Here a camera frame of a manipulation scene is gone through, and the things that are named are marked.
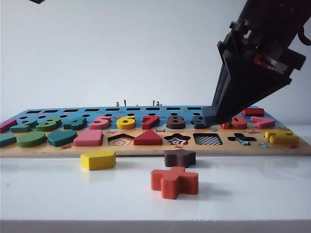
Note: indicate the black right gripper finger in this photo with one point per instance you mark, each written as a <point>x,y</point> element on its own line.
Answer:
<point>243,92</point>
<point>220,92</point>

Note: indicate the red triangle block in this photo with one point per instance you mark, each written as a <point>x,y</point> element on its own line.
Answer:
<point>147,138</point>

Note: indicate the brown number eight piece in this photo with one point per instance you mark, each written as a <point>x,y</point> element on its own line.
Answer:
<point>175,125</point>

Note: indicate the red number seven piece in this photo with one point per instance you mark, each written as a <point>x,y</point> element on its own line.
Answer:
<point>149,122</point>

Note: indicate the pink number one piece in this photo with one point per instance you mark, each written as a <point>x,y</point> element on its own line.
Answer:
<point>6,125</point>

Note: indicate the pink angle sign piece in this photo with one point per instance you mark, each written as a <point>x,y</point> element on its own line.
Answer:
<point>263,123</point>

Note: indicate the pink number five piece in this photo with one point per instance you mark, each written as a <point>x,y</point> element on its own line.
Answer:
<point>98,125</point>

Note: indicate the pink trapezoid block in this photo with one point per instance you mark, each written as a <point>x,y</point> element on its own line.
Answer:
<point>88,138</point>

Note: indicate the green number two piece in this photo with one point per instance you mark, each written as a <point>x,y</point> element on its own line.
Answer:
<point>20,128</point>

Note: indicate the yellow equals sign piece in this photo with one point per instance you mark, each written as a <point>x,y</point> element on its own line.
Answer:
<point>283,138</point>

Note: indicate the teal number four piece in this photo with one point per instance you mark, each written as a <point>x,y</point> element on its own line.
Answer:
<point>75,124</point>

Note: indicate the red minus sign piece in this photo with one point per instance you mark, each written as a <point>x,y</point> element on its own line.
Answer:
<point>253,111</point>

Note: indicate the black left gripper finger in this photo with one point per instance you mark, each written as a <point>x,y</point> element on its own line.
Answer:
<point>39,1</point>

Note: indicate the brown star block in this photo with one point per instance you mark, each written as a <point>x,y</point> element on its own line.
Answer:
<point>178,159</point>

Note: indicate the yellow number six piece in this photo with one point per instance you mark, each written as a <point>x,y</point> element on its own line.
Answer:
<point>125,125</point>

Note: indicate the green oval block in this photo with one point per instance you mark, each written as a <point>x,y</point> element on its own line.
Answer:
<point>31,139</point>

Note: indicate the yellow pentagon block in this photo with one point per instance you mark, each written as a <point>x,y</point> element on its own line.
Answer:
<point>97,161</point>

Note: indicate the teal flat shape block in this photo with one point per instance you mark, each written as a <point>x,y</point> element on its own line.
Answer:
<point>7,140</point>

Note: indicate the orange number ten piece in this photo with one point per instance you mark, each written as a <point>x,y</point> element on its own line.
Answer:
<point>238,123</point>

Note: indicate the teal teardrop block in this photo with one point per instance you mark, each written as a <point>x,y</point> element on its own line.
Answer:
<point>60,138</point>

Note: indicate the wooden shape puzzle board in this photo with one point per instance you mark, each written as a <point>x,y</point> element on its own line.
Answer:
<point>150,149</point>

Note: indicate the small dark peg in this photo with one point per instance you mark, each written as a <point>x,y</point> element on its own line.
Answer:
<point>125,103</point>

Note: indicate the orange cross block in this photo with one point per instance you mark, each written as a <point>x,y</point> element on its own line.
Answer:
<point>175,183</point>

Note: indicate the green number three piece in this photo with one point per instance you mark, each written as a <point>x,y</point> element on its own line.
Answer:
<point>47,126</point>

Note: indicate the small silver screw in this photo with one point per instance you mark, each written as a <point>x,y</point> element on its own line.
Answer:
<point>117,104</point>
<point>159,103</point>

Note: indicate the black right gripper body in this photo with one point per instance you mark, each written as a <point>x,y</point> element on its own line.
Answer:
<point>267,55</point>

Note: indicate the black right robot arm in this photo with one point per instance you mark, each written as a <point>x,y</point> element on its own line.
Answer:
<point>269,19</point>

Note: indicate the dark grey number nine piece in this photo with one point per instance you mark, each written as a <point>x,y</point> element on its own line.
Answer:
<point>198,125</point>

